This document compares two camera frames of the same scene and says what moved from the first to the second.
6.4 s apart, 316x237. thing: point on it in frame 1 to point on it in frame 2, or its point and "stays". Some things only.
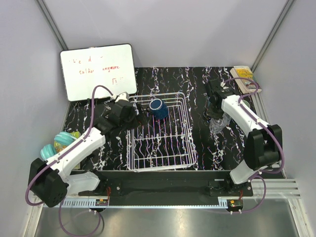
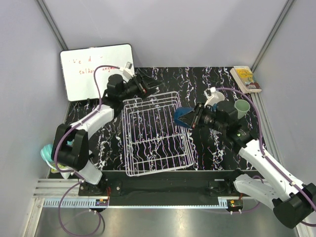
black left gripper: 140,109 to 147,85
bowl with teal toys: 64,138 stays
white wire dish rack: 161,144 stays
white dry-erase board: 112,66 stays
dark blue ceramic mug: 158,109 to 179,111
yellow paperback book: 247,86 stays
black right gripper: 212,114 to 189,117
